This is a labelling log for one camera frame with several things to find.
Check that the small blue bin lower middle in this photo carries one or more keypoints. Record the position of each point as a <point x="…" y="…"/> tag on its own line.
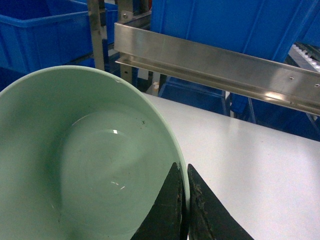
<point x="195" y="95"/>

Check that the green ceramic bowl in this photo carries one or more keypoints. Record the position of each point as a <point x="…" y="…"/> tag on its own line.
<point x="83" y="156"/>

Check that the steel shelf front rail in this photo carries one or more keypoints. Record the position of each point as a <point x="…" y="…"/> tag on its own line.
<point x="249" y="76"/>

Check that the steel shelf upright post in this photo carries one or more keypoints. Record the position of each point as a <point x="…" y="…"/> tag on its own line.
<point x="98" y="31"/>

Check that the blue bin upper left shelf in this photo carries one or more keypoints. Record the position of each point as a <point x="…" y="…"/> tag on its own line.
<point x="37" y="34"/>

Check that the large blue plastic bin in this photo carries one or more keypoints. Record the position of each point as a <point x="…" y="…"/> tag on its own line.
<point x="261" y="28"/>

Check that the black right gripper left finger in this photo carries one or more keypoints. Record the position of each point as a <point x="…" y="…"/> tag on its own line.
<point x="166" y="219"/>

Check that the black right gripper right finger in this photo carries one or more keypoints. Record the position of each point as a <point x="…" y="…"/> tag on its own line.
<point x="209" y="219"/>

